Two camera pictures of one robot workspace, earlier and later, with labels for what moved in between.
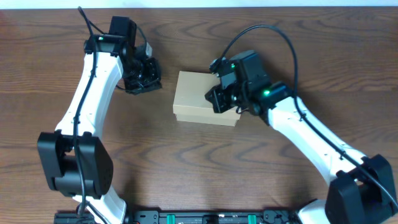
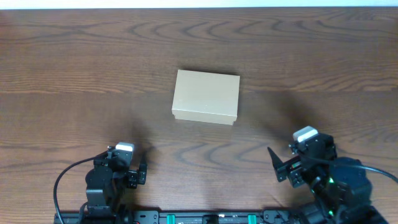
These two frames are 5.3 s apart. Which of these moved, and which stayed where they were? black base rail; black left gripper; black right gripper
Moved: black right gripper; black left gripper
Stayed: black base rail
